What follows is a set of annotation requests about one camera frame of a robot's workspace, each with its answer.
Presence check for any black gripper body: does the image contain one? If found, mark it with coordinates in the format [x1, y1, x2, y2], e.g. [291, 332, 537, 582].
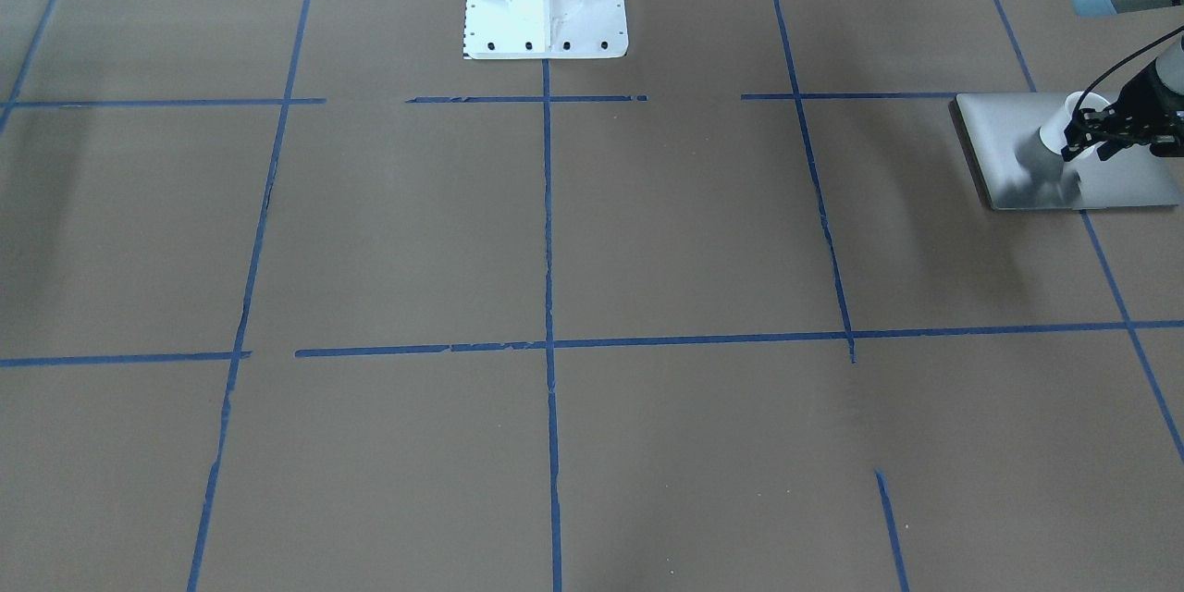
[1114, 65, 1183, 157]

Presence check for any white plastic cup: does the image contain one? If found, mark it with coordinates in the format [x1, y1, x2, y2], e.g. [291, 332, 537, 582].
[1040, 91, 1111, 157]

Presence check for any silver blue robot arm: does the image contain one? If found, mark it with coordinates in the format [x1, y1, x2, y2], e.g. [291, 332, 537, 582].
[1057, 0, 1183, 162]

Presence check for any grey closed laptop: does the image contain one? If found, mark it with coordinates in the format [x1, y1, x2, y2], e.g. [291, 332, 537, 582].
[955, 92, 1180, 210]

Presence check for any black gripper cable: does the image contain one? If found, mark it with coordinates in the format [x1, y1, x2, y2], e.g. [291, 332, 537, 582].
[1073, 26, 1184, 126]

